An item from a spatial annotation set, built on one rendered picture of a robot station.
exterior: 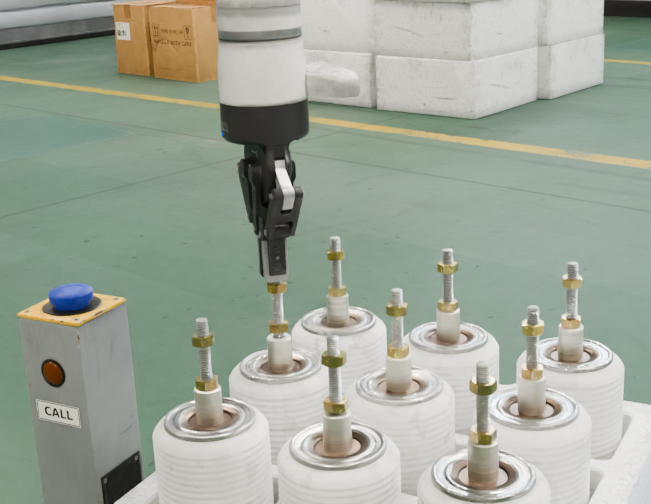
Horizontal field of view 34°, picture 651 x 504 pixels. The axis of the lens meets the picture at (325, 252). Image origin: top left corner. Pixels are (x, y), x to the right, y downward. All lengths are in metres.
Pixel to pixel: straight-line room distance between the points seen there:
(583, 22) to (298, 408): 3.12
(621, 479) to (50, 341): 0.51
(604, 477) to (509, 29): 2.74
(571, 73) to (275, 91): 3.05
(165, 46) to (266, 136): 3.74
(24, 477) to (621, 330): 0.92
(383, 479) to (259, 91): 0.32
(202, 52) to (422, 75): 1.25
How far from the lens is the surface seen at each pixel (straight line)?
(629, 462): 0.99
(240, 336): 1.74
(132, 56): 4.85
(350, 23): 3.75
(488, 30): 3.50
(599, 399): 0.98
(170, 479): 0.89
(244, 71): 0.88
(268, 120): 0.89
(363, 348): 1.05
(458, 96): 3.47
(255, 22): 0.88
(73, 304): 0.99
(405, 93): 3.59
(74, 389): 0.99
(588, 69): 4.01
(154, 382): 1.61
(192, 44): 4.48
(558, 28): 3.82
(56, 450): 1.04
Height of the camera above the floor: 0.65
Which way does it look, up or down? 18 degrees down
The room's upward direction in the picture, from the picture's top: 3 degrees counter-clockwise
